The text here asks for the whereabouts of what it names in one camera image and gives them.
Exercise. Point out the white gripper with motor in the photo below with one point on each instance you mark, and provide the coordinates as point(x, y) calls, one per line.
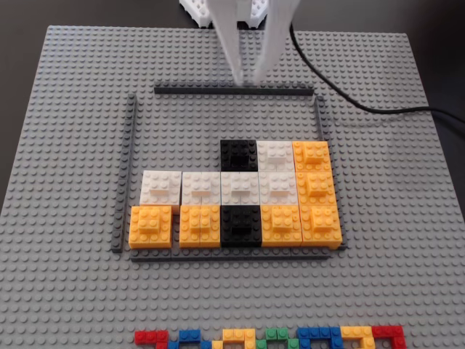
point(251, 33)

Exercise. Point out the black lego cube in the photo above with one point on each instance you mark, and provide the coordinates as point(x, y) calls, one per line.
point(241, 225)
point(238, 154)

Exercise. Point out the white lego cube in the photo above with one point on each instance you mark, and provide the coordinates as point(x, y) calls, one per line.
point(275, 155)
point(201, 188)
point(278, 188)
point(160, 187)
point(239, 188)

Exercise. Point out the orange lego cube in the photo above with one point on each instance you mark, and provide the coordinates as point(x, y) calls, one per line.
point(150, 226)
point(281, 225)
point(312, 155)
point(322, 225)
point(200, 226)
point(316, 187)

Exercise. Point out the dark grey lego strip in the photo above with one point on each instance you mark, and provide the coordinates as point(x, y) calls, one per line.
point(189, 89)
point(321, 118)
point(218, 255)
point(124, 174)

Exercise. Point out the grey lego baseplate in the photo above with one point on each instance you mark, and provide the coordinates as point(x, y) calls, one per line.
point(72, 109)

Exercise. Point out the green lego brick letter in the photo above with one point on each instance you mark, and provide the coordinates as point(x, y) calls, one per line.
point(277, 333)

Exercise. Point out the yellow lego brick letter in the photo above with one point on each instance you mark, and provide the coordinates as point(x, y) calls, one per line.
point(356, 331)
point(237, 334)

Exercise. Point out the blue lego brick letter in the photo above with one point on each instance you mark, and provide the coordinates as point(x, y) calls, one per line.
point(188, 335)
point(316, 332)

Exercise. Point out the red lego brick letter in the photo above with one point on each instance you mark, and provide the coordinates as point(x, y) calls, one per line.
point(388, 331)
point(146, 336)

